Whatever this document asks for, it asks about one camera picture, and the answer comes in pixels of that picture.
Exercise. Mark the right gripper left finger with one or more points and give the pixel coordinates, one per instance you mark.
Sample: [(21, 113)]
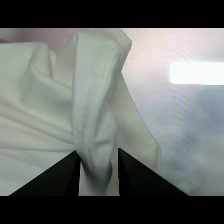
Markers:
[(56, 178)]

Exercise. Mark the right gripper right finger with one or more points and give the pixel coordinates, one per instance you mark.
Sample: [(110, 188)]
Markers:
[(143, 178)]

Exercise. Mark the white shirt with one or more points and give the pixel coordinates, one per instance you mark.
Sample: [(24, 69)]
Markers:
[(50, 110)]

